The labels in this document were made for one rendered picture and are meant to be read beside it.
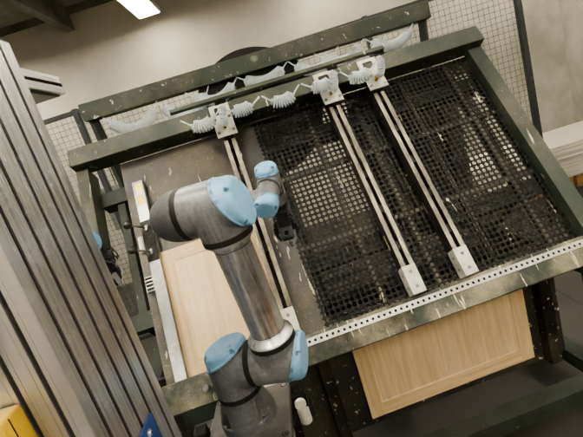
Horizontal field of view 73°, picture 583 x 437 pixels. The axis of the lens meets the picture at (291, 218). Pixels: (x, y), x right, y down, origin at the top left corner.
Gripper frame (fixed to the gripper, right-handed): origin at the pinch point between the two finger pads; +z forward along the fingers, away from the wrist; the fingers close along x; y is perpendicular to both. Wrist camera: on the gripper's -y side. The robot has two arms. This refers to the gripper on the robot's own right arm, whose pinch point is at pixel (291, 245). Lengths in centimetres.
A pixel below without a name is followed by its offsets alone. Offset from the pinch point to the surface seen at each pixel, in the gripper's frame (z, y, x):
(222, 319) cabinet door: 32, 2, 39
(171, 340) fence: 30, -3, 61
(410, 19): -15, 145, -108
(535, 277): 49, -12, -94
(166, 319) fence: 25, 5, 62
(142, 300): 26, 21, 74
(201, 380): 39, -19, 51
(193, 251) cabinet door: 15, 31, 46
